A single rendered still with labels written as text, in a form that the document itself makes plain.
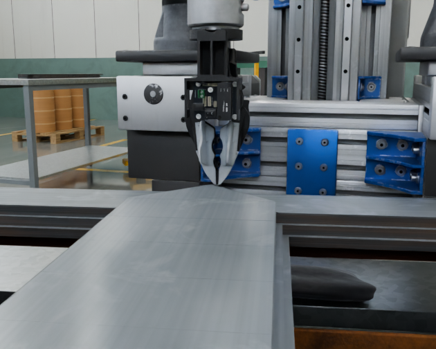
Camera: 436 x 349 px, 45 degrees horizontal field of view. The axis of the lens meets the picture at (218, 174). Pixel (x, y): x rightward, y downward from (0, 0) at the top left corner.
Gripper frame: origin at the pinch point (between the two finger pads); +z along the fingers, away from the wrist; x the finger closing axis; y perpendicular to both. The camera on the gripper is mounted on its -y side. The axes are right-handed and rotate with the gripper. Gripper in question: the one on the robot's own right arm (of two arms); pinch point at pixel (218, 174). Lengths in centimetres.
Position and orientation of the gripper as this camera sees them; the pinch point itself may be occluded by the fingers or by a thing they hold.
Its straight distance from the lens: 76.5
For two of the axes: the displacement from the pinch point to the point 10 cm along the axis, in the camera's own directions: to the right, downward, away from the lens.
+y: -1.1, 1.9, -9.8
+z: 0.0, 9.8, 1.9
